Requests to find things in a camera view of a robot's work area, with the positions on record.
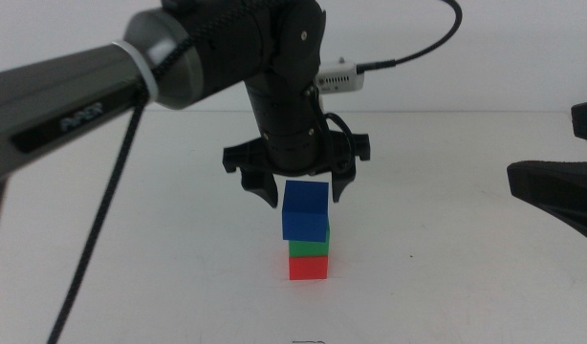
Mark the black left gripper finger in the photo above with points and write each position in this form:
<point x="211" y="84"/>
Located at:
<point x="261" y="184"/>
<point x="342" y="181"/>

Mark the blue cube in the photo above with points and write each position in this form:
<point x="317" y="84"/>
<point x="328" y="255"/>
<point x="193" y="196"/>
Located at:
<point x="305" y="210"/>

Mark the green cube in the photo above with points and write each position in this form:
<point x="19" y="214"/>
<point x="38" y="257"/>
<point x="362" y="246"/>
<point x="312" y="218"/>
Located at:
<point x="309" y="248"/>

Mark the red cube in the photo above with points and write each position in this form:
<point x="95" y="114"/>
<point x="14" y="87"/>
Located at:
<point x="308" y="268"/>

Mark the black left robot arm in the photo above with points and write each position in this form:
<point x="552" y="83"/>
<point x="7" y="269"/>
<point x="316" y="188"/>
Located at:
<point x="59" y="95"/>

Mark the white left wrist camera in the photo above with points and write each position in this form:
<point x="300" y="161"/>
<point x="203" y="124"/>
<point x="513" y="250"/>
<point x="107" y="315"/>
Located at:
<point x="341" y="79"/>

